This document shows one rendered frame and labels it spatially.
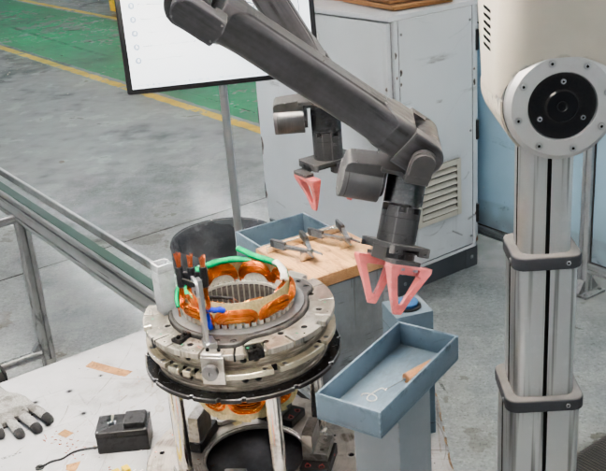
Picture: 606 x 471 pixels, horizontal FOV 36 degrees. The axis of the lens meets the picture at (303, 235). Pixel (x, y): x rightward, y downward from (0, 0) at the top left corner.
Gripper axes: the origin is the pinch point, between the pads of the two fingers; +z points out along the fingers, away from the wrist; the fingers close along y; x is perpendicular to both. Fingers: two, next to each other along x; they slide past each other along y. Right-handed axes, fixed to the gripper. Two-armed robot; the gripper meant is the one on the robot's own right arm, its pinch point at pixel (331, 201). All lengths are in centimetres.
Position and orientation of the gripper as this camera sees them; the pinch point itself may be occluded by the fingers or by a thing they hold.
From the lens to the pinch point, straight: 181.6
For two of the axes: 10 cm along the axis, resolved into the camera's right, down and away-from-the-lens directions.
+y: -8.4, 2.7, -4.8
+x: 5.4, 2.7, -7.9
